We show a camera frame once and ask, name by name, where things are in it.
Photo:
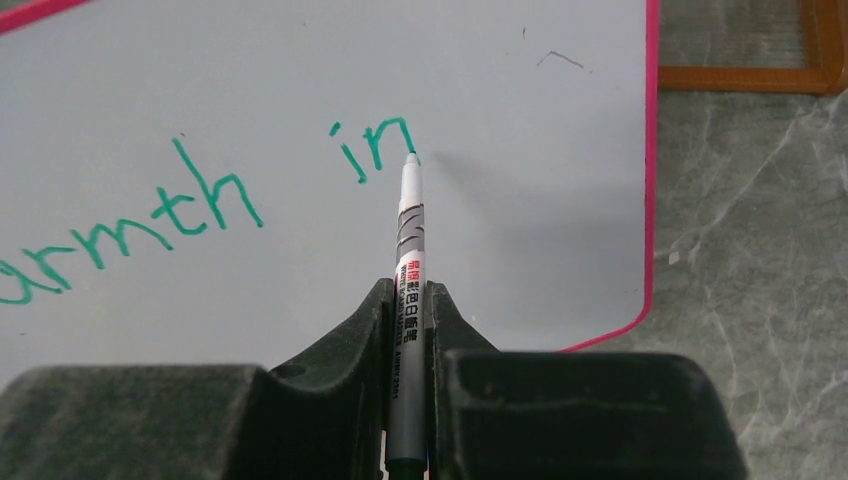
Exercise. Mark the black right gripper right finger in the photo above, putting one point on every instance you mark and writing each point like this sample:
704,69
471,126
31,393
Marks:
547,415

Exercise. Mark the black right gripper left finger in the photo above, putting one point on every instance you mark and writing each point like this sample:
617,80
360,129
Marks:
318,415

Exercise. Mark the green white marker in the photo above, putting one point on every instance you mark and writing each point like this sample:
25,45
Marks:
406,451

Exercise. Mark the pink-framed whiteboard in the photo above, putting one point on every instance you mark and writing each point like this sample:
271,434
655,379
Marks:
218,181

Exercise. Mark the orange wooden rack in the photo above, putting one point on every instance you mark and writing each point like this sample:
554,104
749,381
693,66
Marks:
823,27

